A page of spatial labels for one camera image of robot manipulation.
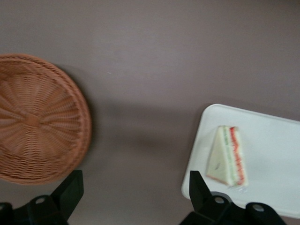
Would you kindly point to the round brown wicker basket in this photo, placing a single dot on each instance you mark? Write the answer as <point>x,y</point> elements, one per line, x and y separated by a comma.
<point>35,117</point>

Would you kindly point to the beige plastic serving tray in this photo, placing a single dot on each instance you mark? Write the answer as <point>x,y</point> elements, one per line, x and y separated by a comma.
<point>269,152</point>

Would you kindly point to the triangular sandwich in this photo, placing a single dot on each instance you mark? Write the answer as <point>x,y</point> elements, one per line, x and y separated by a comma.
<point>222,161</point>

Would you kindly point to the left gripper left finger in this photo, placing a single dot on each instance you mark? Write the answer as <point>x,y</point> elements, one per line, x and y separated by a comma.
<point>65,199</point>

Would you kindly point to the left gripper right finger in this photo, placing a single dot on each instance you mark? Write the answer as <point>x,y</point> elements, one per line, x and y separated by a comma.
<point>206,204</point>

